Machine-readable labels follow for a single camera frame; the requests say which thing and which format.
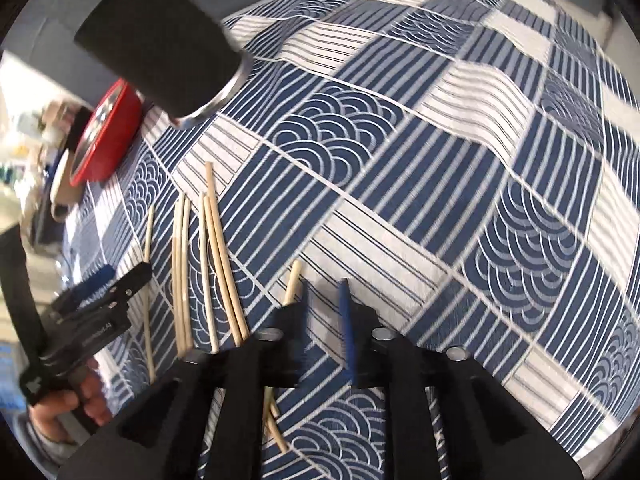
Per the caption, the bunch of wooden chopsticks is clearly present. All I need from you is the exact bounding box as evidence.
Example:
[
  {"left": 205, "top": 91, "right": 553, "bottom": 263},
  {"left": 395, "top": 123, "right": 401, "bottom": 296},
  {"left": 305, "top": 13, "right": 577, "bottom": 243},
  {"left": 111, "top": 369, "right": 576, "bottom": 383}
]
[{"left": 142, "top": 161, "right": 251, "bottom": 386}]

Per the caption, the blue white patterned tablecloth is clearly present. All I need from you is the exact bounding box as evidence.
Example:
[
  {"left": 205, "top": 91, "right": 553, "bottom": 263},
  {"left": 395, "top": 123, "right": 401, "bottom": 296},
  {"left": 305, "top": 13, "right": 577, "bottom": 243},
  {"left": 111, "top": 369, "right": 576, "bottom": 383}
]
[{"left": 60, "top": 0, "right": 640, "bottom": 480}]

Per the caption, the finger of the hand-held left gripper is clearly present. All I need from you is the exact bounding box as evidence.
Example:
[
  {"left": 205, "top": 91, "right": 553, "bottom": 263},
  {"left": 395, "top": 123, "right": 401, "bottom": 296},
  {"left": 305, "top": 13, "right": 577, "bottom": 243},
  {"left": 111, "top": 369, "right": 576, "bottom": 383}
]
[
  {"left": 62, "top": 265, "right": 118, "bottom": 307},
  {"left": 47, "top": 261, "right": 153, "bottom": 358}
]

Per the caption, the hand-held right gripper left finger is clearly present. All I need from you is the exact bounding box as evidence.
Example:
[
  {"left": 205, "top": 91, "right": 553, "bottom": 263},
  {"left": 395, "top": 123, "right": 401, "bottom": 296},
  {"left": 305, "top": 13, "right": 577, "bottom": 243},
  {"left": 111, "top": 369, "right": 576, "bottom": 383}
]
[{"left": 57, "top": 280, "right": 311, "bottom": 480}]

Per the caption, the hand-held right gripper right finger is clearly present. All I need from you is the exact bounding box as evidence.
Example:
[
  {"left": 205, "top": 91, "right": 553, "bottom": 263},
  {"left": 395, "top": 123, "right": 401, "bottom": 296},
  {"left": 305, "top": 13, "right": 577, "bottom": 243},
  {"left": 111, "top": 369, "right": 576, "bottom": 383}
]
[{"left": 339, "top": 277, "right": 583, "bottom": 480}]

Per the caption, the red metal bowl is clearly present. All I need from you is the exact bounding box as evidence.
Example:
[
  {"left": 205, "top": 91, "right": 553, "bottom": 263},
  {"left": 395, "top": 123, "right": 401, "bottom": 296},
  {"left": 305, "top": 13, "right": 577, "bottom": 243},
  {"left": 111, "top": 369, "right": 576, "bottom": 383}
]
[{"left": 69, "top": 81, "right": 144, "bottom": 187}]

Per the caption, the person's left forearm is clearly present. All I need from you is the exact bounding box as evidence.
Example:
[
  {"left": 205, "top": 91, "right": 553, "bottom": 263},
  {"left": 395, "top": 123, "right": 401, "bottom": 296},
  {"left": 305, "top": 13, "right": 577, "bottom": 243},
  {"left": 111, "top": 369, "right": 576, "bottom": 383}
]
[{"left": 12, "top": 410, "right": 76, "bottom": 471}]

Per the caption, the single wooden chopstick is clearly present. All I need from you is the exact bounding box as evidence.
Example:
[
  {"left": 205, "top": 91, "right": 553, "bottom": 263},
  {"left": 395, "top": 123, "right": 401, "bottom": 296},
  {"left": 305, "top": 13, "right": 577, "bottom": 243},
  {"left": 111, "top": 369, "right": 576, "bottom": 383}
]
[{"left": 262, "top": 259, "right": 303, "bottom": 453}]

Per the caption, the person's left hand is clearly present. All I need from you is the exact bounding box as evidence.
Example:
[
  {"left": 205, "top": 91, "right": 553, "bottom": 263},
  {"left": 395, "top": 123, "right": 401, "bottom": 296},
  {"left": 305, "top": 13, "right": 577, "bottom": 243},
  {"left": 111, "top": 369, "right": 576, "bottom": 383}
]
[{"left": 29, "top": 355, "right": 114, "bottom": 443}]

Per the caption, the black steel utensil holder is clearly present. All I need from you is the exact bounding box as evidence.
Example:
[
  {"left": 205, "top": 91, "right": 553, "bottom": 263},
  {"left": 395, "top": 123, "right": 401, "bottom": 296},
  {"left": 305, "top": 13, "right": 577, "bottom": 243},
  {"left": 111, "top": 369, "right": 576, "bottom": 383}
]
[{"left": 74, "top": 0, "right": 253, "bottom": 128}]

